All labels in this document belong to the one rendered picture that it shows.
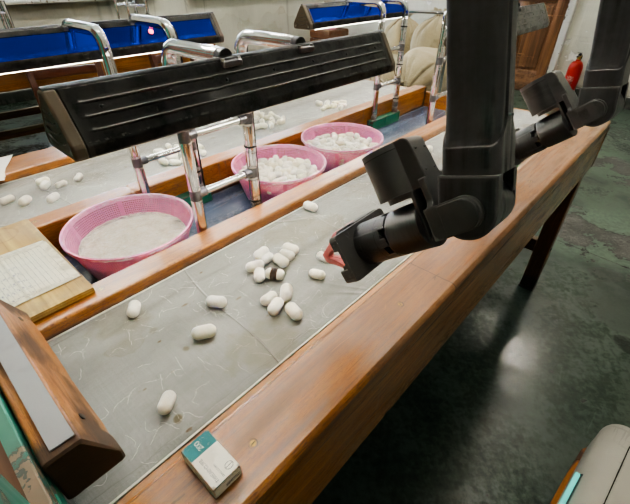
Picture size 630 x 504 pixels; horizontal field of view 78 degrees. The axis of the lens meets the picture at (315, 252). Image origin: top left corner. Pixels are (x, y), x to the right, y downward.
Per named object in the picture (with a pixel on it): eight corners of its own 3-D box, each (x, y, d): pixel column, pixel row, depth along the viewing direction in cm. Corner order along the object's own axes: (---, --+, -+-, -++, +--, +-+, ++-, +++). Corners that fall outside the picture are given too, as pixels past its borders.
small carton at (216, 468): (242, 473, 43) (240, 464, 42) (216, 499, 41) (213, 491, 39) (209, 437, 46) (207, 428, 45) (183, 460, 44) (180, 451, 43)
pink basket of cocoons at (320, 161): (338, 180, 122) (339, 151, 116) (305, 222, 102) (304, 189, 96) (261, 167, 130) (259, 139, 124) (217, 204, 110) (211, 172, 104)
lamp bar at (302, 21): (409, 16, 168) (411, -4, 163) (310, 30, 131) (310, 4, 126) (393, 15, 172) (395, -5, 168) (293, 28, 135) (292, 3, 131)
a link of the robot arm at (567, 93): (609, 114, 65) (621, 107, 70) (579, 51, 65) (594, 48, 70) (536, 148, 75) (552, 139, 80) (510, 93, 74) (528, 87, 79)
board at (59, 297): (96, 292, 67) (93, 286, 66) (-7, 342, 58) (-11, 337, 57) (29, 222, 85) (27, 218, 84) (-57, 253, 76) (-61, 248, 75)
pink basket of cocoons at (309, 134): (396, 162, 133) (399, 134, 128) (347, 188, 117) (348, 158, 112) (336, 143, 148) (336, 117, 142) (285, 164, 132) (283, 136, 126)
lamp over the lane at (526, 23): (548, 27, 137) (555, 3, 133) (470, 50, 100) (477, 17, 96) (524, 25, 142) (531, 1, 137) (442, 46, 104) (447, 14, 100)
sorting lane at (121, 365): (571, 125, 150) (573, 119, 149) (94, 532, 42) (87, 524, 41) (494, 109, 167) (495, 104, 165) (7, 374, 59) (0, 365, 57)
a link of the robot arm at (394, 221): (436, 251, 42) (462, 234, 45) (411, 191, 41) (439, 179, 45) (389, 263, 47) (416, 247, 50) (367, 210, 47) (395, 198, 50)
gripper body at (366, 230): (324, 240, 50) (363, 225, 44) (371, 210, 56) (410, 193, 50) (348, 284, 51) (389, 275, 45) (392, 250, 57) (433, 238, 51)
